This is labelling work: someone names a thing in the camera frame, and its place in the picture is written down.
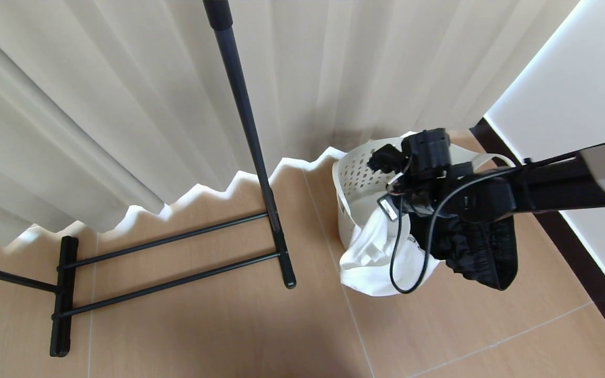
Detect beige curtain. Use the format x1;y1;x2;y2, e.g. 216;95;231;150
0;0;579;247

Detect white laundry basket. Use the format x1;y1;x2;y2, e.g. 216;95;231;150
332;132;516;250

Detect white printed t-shirt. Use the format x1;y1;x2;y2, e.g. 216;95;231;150
339;209;442;298

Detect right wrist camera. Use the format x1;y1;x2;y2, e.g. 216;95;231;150
378;192;413;223

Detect black clothes rack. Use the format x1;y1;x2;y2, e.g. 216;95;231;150
0;0;298;358

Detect black shorts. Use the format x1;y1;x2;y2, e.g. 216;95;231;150
410;213;519;291

